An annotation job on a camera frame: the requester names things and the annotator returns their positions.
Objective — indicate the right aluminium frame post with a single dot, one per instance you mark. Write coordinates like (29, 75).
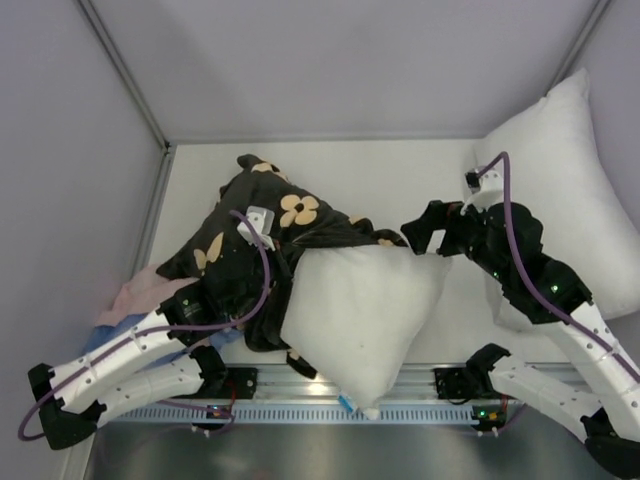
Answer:
(581, 40)

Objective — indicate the black floral pillowcase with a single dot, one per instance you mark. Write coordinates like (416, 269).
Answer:
(302, 221)

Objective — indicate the blue patterned cloth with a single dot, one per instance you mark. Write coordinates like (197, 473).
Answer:
(110, 340)

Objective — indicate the pink cloth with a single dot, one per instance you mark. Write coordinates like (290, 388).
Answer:
(142, 294)

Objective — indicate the aluminium frame post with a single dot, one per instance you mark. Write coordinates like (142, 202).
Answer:
(581, 40)
(98, 26)

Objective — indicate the left aluminium frame post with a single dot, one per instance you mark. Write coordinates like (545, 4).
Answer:
(98, 26)

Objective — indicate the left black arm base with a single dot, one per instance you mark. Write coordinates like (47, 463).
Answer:
(237, 382)

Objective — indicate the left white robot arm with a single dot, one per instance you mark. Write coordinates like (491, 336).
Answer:
(75, 399)

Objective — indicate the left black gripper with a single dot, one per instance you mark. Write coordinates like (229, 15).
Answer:
(273, 258)

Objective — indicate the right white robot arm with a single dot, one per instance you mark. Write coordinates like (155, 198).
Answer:
(505, 242)

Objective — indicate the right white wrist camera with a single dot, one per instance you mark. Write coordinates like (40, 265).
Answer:
(486, 190)

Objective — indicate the slotted grey cable duct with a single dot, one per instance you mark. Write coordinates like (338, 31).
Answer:
(315, 414)

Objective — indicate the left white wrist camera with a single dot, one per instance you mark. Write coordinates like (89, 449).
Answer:
(257, 224)

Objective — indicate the large white pillow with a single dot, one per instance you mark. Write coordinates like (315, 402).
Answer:
(556, 173)

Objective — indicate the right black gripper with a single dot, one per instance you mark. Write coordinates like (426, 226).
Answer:
(451, 226)

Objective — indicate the aluminium mounting rail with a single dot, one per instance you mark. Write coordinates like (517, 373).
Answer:
(280, 382)

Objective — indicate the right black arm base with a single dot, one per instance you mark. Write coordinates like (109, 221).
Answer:
(459, 385)

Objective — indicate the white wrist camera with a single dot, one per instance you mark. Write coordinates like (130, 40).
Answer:
(257, 224)
(486, 190)

